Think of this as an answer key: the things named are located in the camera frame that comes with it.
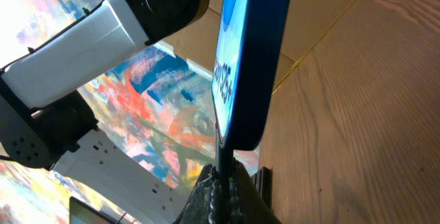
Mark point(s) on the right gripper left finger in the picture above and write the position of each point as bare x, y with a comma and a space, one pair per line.
197, 207

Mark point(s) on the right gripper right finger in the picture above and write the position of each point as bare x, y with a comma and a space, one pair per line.
246, 204

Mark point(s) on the blue Galaxy smartphone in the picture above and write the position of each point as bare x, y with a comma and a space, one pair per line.
248, 49

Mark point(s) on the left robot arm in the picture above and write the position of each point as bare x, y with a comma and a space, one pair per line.
46, 123

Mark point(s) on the laptop screen corner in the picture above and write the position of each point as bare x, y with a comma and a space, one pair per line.
81, 213

